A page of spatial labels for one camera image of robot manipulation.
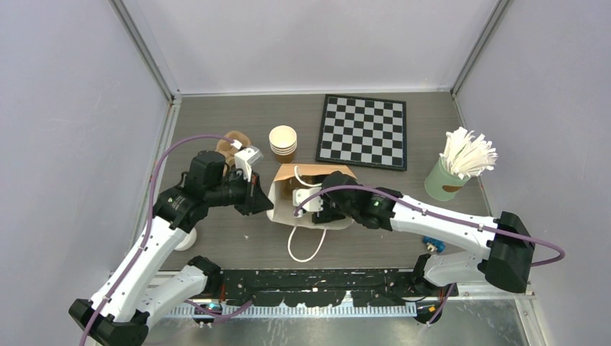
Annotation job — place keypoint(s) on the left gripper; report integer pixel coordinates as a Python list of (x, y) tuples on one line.
[(255, 200)]

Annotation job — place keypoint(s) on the blue toy block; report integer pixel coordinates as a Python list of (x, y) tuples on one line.
[(433, 245)]

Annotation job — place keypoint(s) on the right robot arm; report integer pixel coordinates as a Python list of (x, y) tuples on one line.
[(497, 251)]

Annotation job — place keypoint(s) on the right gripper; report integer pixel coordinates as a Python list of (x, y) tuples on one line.
[(328, 214)]

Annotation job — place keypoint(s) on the stack of paper cups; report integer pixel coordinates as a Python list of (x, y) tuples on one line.
[(283, 143)]

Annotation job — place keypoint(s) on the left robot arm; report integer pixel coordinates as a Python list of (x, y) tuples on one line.
[(123, 311)]

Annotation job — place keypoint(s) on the stack of white lids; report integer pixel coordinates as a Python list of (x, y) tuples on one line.
[(188, 241)]

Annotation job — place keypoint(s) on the black white checkerboard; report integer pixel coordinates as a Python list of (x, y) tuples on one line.
[(363, 132)]

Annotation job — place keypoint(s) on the brown pulp cup carrier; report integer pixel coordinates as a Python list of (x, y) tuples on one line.
[(227, 149)]

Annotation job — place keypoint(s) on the brown paper bag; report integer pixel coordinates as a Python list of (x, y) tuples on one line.
[(294, 183)]

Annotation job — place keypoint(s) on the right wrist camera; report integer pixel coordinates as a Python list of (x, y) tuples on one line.
[(306, 200)]

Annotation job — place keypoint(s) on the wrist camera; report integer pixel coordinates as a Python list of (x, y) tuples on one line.
[(245, 159), (306, 200)]

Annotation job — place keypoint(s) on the green cup of paper sticks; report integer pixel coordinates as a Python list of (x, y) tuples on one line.
[(463, 157)]

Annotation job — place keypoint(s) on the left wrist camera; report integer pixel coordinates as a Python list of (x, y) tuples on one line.
[(245, 159)]

